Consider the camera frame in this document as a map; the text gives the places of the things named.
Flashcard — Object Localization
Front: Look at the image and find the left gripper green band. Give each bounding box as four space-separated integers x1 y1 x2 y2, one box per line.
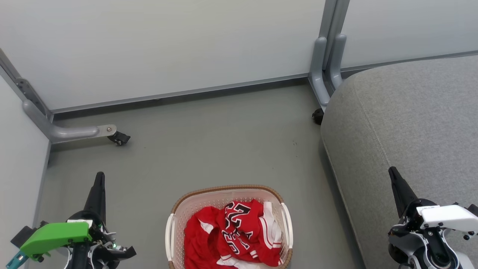
11 172 137 269

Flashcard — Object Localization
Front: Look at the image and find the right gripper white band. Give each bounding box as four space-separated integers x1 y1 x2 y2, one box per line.
388 167 478 241

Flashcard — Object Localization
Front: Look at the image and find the red jersey with white stripes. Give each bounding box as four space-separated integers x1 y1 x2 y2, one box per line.
215 199 283 269

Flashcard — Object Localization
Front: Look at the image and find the grey fabric sofa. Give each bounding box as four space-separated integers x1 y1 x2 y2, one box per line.
320 55 478 269

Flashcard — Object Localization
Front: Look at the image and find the long grey partition leg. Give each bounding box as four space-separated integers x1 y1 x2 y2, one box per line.
0 49 117 144

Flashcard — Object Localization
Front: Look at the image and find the plain red garment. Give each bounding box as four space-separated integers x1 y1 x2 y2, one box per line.
184 206 239 269

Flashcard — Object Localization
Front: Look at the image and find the white laundry basket brown rim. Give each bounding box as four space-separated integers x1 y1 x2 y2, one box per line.
165 185 294 269

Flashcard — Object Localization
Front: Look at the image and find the left arm cable teal plug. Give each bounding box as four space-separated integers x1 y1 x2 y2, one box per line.
6 251 27 269

